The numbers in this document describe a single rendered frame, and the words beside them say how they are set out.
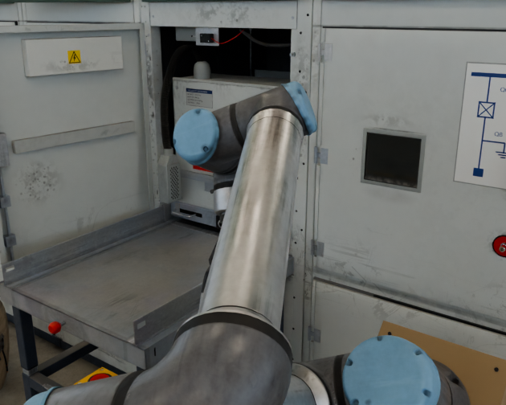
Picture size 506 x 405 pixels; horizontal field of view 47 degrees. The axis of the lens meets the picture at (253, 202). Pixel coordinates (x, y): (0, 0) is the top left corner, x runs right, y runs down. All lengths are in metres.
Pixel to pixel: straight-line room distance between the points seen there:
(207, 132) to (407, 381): 0.52
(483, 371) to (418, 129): 0.66
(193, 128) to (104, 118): 1.17
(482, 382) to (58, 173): 1.44
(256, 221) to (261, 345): 0.18
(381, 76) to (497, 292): 0.65
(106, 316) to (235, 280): 1.06
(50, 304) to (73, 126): 0.64
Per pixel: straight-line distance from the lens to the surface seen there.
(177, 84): 2.14
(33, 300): 1.78
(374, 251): 1.75
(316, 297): 1.91
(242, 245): 0.63
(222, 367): 0.50
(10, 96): 1.94
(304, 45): 1.76
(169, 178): 2.11
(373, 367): 1.03
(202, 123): 0.96
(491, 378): 1.27
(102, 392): 0.55
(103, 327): 1.58
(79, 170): 2.09
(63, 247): 1.97
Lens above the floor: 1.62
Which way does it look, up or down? 18 degrees down
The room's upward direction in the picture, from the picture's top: straight up
